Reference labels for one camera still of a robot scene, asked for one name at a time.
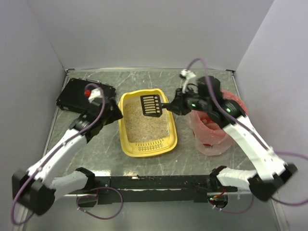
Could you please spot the yellow litter box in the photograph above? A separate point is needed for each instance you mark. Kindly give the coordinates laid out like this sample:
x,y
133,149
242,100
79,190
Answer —
x,y
150,148

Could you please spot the black flat box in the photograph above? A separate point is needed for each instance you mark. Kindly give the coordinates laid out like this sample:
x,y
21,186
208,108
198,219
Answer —
x,y
72,97

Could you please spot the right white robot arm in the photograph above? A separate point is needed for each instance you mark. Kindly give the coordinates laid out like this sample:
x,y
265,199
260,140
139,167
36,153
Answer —
x,y
270,173

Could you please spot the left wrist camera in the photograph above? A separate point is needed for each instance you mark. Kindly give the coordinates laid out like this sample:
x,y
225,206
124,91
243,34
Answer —
x,y
93,94

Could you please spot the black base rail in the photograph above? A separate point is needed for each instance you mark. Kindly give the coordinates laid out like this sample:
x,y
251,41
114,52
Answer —
x,y
194,188

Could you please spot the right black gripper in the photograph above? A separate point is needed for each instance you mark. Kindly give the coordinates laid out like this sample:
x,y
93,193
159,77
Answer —
x,y
180,105

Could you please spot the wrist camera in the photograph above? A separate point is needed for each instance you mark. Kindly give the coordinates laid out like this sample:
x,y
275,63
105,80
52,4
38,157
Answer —
x,y
93,94
186,75

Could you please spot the black litter scoop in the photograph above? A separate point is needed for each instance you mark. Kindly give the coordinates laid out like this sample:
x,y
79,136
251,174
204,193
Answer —
x,y
152,105

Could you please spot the red basket with bag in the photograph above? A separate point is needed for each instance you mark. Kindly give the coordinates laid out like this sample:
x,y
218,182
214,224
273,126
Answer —
x,y
210,139

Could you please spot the cat litter pellets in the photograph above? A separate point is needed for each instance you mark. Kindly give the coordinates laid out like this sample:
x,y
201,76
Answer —
x,y
140,128

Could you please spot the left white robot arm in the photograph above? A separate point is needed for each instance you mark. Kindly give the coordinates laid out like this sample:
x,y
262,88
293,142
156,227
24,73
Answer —
x,y
39,187

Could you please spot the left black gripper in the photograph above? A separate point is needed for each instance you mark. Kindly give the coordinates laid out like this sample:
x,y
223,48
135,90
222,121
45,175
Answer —
x,y
111,111

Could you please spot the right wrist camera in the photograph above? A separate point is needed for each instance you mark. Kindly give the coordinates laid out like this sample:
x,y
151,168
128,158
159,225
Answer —
x,y
186,75

